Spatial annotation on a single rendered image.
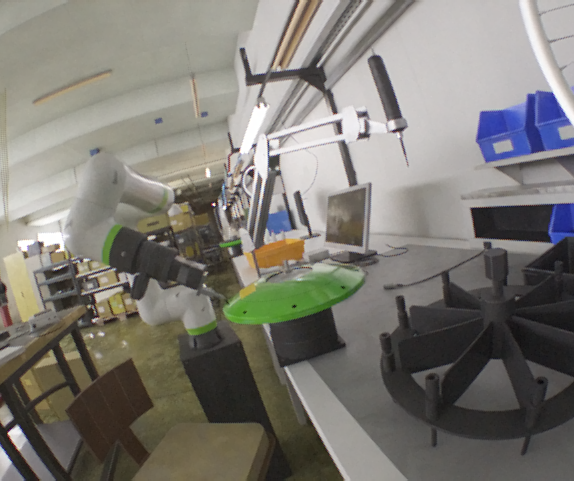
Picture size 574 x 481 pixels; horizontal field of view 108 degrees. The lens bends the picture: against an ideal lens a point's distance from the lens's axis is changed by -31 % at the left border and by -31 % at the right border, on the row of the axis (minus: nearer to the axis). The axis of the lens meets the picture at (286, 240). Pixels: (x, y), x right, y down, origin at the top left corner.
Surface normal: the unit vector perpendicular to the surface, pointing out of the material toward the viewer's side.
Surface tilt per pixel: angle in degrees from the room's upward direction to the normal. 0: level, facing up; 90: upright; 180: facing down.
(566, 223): 87
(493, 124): 88
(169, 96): 90
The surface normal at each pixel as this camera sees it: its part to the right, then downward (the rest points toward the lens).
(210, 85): 0.22, 0.05
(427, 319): -0.74, 0.32
